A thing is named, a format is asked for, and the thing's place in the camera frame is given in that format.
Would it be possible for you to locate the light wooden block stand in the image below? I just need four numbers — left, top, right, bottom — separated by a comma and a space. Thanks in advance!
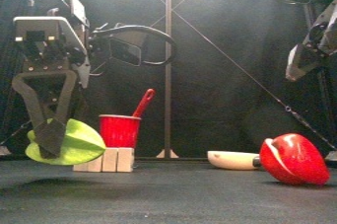
70, 146, 136, 174

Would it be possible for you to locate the diagonal metal brace rod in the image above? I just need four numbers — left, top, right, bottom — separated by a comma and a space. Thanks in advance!
170, 8, 337, 152

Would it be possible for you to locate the vertical metal frame pole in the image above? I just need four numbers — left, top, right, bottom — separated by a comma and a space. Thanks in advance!
156, 0, 180, 160

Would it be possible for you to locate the red plastic spoon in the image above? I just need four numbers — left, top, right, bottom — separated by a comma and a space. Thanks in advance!
132, 88, 157, 118

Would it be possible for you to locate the white frame foot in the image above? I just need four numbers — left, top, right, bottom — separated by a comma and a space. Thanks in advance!
0, 144, 13, 157
323, 150, 337, 163

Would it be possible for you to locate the red plastic cup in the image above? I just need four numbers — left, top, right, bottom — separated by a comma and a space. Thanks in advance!
97, 113, 144, 150

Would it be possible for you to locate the black looped camera cable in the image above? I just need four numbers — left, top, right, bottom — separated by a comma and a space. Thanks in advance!
88, 24, 178, 68

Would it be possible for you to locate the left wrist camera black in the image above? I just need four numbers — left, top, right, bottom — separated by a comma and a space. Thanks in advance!
106, 36, 145, 68

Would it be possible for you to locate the green plastic bowl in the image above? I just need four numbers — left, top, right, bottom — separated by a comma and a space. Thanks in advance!
24, 117, 108, 167

